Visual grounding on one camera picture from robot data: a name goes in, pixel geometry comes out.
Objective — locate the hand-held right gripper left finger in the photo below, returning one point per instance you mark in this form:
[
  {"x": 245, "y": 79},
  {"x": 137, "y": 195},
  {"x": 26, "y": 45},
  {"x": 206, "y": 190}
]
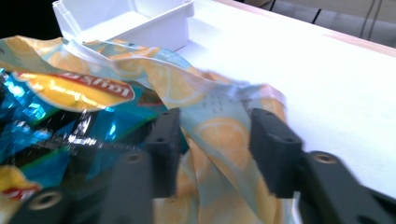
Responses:
[{"x": 165, "y": 152}]

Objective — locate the fruit print cloth bag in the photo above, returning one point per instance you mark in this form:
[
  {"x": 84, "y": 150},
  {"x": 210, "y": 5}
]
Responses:
[{"x": 199, "y": 102}]

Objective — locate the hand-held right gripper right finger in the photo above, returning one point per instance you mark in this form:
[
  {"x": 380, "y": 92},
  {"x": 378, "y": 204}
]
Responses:
[{"x": 274, "y": 155}]

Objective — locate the white plastic bin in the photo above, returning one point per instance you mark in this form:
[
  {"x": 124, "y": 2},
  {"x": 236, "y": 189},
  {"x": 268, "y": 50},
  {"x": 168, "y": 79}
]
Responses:
[{"x": 130, "y": 21}]

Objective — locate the blue chips packet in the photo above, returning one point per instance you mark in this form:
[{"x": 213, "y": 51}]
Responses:
[{"x": 62, "y": 124}]

